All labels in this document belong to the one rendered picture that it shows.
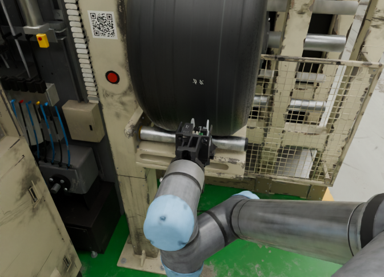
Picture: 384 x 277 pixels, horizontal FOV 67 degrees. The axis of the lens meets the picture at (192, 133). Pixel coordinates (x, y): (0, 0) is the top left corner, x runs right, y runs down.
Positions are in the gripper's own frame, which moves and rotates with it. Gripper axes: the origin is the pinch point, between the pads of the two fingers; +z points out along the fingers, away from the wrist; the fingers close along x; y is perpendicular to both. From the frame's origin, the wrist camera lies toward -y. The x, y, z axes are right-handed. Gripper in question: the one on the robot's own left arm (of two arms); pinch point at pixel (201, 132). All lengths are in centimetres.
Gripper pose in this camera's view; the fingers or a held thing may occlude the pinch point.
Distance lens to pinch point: 74.8
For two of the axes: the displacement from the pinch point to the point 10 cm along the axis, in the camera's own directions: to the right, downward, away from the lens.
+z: 1.9, -5.0, 8.5
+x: -9.8, -1.1, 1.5
